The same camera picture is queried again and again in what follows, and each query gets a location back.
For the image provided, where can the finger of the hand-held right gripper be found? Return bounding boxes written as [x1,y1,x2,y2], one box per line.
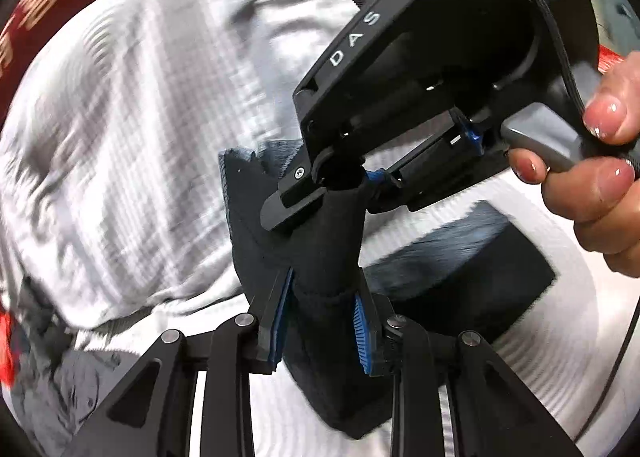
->
[261,164,332,234]
[364,110,508,213]

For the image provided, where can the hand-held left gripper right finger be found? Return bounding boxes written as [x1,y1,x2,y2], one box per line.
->
[352,282,583,457]

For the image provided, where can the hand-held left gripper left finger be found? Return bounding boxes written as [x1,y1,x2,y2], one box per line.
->
[62,267,296,457]

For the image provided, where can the black pants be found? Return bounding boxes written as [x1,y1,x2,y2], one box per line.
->
[218,147,557,440]

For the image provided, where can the person's right hand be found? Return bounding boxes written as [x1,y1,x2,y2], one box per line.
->
[507,50,640,279]

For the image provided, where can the grey striped duvet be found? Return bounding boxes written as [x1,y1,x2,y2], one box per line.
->
[0,0,640,333]

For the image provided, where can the grey wool coat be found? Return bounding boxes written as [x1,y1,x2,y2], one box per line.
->
[7,277,156,457]

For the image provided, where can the dark red patterned cloth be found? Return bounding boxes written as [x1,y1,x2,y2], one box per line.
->
[0,0,168,123]

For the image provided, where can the black cable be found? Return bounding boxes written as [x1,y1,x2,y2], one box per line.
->
[572,297,640,444]

